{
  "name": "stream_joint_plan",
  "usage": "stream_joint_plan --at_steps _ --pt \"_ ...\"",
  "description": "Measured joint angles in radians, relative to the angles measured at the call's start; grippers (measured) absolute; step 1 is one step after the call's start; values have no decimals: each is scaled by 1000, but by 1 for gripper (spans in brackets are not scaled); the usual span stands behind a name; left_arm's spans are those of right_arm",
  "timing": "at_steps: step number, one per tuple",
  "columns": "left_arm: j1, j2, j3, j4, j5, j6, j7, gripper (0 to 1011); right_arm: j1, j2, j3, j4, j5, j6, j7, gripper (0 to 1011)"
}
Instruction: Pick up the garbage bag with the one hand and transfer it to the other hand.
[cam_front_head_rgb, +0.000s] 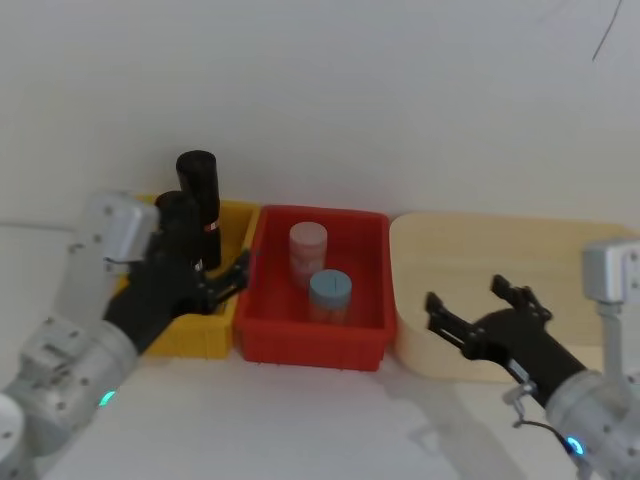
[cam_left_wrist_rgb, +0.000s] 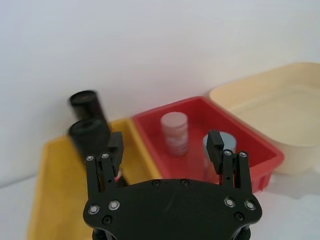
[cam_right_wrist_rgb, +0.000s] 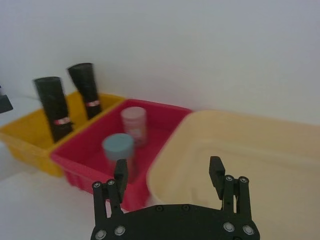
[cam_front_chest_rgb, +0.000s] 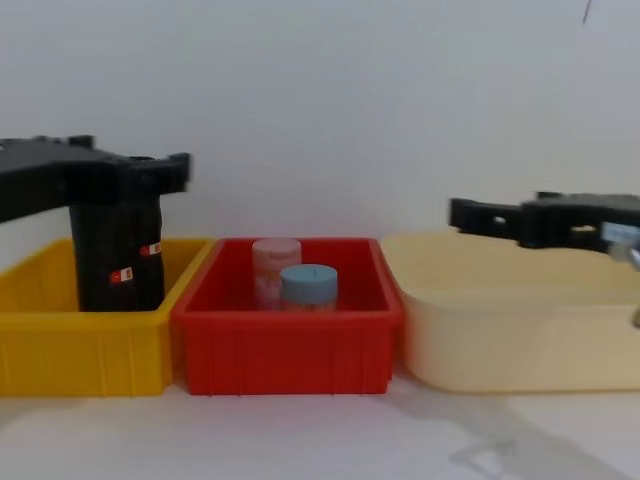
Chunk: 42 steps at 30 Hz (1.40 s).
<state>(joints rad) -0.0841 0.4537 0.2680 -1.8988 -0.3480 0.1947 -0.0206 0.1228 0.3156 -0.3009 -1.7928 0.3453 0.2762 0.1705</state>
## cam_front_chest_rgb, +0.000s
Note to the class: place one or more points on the black cylindrical bottle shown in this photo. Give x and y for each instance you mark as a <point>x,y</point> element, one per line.
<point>120,250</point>

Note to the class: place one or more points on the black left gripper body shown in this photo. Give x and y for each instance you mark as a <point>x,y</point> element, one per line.
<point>45,175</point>

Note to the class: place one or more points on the jar with blue lid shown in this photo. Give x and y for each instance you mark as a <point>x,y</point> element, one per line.
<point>307,285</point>

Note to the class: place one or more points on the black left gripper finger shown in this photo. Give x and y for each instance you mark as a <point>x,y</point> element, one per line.
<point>81,141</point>
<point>155,175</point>

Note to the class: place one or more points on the cream plastic basin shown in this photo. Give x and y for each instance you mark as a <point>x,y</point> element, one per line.
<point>500,330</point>

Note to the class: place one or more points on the red plastic bin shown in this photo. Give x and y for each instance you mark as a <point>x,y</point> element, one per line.
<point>285,350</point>

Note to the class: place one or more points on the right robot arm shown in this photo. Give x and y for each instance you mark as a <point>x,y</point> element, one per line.
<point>625,245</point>

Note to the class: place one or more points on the yellow plastic bin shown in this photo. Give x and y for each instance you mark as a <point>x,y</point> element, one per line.
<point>75,350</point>

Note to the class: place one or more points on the pink jar with pink lid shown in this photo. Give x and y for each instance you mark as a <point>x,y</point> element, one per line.
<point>267,260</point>

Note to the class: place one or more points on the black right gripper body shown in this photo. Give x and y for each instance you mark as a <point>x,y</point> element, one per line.
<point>565,215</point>

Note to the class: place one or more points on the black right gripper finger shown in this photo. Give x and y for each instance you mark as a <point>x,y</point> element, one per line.
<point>480,217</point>

